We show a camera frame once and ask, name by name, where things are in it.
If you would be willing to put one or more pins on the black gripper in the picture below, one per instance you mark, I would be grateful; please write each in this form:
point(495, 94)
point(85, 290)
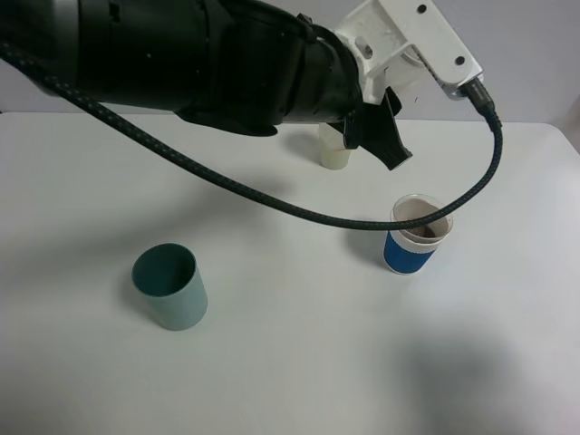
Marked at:
point(267, 67)

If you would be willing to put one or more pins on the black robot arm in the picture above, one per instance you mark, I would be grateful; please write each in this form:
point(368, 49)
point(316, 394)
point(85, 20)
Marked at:
point(149, 54)

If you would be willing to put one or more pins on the light green plastic cup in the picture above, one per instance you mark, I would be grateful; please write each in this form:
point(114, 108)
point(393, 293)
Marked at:
point(330, 157)

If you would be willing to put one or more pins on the blue banded glass cup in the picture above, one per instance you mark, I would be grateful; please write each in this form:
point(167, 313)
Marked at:
point(405, 252)

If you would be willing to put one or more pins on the teal plastic cup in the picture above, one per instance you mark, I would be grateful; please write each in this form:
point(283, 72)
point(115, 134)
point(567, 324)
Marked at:
point(168, 278)

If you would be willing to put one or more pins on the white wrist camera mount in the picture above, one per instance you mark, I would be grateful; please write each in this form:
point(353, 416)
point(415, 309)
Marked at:
point(395, 43)

